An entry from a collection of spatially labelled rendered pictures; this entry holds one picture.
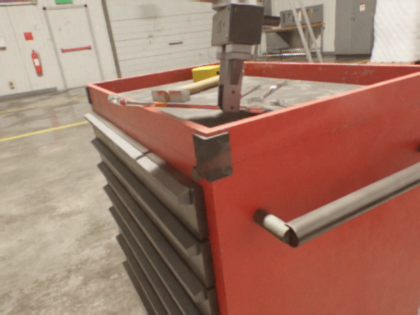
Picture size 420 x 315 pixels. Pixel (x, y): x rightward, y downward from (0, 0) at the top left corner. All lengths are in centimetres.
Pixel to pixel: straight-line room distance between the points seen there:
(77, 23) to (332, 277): 1040
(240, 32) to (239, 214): 25
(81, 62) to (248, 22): 1024
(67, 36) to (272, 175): 1033
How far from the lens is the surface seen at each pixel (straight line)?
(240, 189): 39
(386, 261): 70
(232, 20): 48
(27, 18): 1065
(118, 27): 1092
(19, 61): 1060
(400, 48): 709
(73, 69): 1064
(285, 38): 1172
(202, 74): 102
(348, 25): 976
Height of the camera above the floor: 104
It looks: 21 degrees down
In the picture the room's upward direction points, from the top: 7 degrees counter-clockwise
